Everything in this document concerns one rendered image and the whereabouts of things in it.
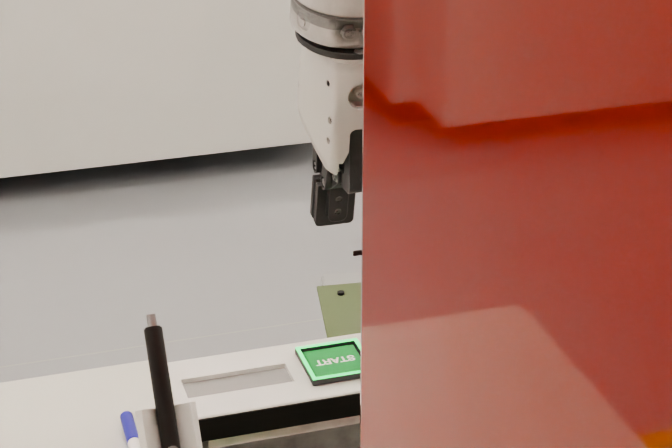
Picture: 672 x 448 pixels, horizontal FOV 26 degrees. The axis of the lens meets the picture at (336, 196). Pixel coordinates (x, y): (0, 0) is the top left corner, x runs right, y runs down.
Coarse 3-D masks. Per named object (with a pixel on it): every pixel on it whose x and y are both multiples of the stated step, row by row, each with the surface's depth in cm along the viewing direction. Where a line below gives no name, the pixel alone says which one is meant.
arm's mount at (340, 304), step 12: (324, 288) 165; (336, 288) 165; (348, 288) 165; (360, 288) 165; (324, 300) 163; (336, 300) 162; (348, 300) 162; (360, 300) 162; (324, 312) 160; (336, 312) 160; (348, 312) 160; (360, 312) 160; (324, 324) 158; (336, 324) 157; (348, 324) 157; (360, 324) 157; (336, 336) 155
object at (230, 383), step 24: (360, 336) 128; (192, 360) 124; (216, 360) 124; (240, 360) 124; (264, 360) 124; (288, 360) 124; (192, 384) 121; (216, 384) 121; (240, 384) 121; (264, 384) 121; (288, 384) 120; (336, 384) 120; (216, 408) 117; (240, 408) 117; (264, 408) 117
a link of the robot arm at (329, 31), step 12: (300, 12) 104; (312, 12) 103; (300, 24) 105; (312, 24) 104; (324, 24) 103; (336, 24) 103; (348, 24) 103; (360, 24) 104; (312, 36) 104; (324, 36) 104; (336, 36) 104; (348, 36) 104; (360, 36) 104; (348, 48) 105
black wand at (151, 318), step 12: (156, 324) 93; (156, 336) 93; (156, 348) 92; (156, 360) 92; (156, 372) 92; (168, 372) 93; (156, 384) 92; (168, 384) 92; (156, 396) 92; (168, 396) 92; (156, 408) 92; (168, 408) 92; (168, 420) 92; (168, 432) 92; (168, 444) 91
